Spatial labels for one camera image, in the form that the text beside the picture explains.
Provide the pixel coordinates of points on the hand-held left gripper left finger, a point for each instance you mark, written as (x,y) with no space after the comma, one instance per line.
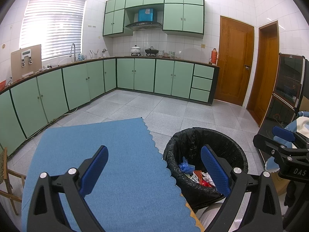
(94,171)

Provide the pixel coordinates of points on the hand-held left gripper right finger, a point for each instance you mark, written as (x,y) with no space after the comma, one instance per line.
(216,171)

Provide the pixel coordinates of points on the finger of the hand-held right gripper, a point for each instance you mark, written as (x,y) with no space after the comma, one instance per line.
(283,134)
(287,154)

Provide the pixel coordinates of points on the white tissue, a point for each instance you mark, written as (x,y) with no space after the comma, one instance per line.
(208,177)

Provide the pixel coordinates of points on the red plastic bag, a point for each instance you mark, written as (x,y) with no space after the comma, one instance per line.
(205,184)

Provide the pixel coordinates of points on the orange foam fruit net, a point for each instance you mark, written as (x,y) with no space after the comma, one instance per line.
(198,176)

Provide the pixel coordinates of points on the blue plastic bag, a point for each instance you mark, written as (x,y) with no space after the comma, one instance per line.
(185,166)

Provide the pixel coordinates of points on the black lined trash bin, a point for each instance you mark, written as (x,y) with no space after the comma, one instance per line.
(193,137)

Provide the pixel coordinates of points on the brown cardboard box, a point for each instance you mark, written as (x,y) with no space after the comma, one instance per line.
(280,186)

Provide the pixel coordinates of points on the blue table mat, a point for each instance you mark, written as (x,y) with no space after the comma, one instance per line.
(108,137)

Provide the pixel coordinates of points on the black glass display cabinet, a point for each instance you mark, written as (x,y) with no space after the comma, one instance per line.
(287,77)

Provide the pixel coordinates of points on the plain wooden door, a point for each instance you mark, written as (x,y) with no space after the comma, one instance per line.
(263,77)

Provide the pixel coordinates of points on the wooden chair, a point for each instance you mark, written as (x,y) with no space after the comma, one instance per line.
(4,164)

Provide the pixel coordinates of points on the red thermos flask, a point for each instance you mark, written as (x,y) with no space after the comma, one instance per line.
(214,56)

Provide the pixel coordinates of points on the green lower kitchen cabinets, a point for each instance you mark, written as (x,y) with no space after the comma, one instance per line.
(144,75)

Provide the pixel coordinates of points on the green kitchen cabinets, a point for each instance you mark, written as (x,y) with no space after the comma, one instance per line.
(144,75)
(183,17)

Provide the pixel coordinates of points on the utensil holder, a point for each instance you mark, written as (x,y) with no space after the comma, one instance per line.
(94,55)

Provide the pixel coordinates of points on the metal kitchen faucet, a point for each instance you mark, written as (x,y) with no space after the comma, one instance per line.
(73,50)

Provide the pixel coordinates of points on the red plastic basin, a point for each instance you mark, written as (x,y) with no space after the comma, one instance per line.
(2,84)

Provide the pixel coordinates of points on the white cooking pot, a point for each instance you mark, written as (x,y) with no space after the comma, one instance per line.
(135,50)

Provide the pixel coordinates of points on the brown board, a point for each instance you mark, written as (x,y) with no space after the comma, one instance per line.
(15,67)

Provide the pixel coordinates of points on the black wok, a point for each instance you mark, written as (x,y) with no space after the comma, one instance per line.
(151,51)

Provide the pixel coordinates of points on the white window blind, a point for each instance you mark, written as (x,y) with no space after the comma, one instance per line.
(53,26)

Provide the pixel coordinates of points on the green upper kitchen cabinets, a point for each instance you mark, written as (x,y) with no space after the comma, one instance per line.
(183,17)

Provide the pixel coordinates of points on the black range hood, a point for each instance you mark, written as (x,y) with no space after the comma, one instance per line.
(143,25)

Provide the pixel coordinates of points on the blue box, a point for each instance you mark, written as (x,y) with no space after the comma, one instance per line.
(146,15)

